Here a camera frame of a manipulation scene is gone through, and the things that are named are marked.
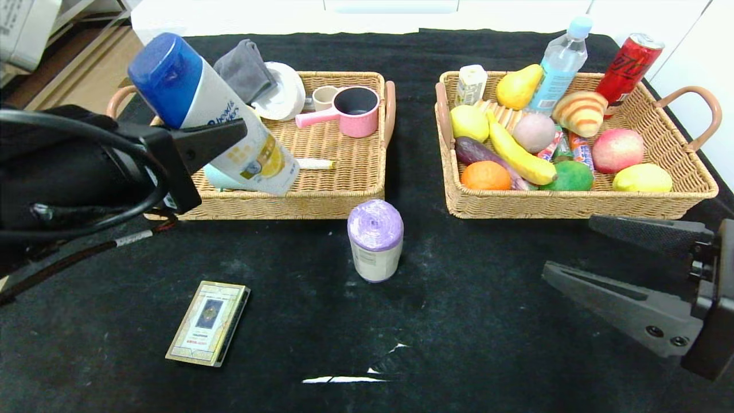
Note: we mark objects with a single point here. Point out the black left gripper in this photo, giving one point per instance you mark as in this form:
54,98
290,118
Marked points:
170,170

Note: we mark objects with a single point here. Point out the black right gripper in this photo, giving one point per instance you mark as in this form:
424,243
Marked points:
715,298

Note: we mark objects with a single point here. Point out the white bottle blue cap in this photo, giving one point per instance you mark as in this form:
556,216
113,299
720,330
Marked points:
200,92

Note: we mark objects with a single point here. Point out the green toy lime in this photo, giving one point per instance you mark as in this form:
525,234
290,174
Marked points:
567,176

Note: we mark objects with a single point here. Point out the yellow toy banana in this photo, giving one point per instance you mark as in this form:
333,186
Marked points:
519,155

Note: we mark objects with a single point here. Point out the pale purple toy ball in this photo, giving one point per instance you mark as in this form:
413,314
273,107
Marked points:
533,133

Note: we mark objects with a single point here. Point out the beige playing card box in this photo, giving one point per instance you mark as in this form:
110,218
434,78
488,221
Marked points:
209,321

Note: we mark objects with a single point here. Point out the purple trash bag roll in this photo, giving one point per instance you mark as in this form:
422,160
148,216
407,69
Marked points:
375,252

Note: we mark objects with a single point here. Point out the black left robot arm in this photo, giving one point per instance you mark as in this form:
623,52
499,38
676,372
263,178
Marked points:
57,172

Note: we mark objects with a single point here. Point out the wicker basket holding food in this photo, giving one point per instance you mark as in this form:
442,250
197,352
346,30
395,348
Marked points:
573,203

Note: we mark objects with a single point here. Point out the wicker basket holding utensils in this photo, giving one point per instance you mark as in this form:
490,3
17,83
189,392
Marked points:
344,189

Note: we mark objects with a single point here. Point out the light teal mug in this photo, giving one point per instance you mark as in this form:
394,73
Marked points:
221,179

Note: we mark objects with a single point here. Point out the grey folded cloth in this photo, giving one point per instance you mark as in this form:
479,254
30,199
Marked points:
246,69

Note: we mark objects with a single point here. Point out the oval yellow toy mango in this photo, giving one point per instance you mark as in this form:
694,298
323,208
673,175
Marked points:
641,179

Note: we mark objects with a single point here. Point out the white plate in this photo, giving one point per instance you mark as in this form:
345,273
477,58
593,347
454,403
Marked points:
285,93

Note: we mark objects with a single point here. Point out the red pink toy apple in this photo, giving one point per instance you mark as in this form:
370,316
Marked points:
616,151

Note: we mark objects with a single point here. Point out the small beige cup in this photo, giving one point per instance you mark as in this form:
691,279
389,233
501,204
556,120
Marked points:
324,98

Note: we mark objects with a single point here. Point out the orange sausage stick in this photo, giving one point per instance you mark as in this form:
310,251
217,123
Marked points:
582,152

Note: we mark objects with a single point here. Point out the green chewing gum pack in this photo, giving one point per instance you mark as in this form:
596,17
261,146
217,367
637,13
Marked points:
563,150

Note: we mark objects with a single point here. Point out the red chewy candy stick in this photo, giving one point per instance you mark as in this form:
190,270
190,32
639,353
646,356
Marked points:
549,149

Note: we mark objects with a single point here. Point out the pink saucepan cup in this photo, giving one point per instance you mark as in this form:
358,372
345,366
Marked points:
361,125

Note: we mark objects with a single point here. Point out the striped toy croissant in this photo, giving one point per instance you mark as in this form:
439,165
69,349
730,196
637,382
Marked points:
579,115

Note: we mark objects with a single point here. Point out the grey metal shelf unit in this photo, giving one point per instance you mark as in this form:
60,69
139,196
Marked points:
86,11

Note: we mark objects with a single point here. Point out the orange toy tangerine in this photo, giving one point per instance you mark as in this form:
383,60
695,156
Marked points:
484,176

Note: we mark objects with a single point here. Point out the red soda can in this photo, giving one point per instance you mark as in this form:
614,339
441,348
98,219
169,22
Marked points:
625,71

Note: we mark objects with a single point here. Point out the purple toy eggplant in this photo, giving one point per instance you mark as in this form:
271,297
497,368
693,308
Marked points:
476,152

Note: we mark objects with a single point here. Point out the sliced toy bread loaf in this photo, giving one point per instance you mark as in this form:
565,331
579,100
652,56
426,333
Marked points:
504,115

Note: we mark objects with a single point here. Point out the clear water bottle blue label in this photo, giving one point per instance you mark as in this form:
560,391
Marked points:
559,69

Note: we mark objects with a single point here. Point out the yellow toy pear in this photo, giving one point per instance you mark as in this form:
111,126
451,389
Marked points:
516,89

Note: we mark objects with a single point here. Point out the round yellow toy lemon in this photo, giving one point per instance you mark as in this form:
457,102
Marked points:
469,124

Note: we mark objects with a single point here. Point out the black table cloth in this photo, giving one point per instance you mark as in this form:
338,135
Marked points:
401,321

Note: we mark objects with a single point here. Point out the white drink carton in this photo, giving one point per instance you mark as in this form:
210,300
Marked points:
470,86

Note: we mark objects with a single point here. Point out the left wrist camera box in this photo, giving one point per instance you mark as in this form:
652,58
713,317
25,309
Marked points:
26,31

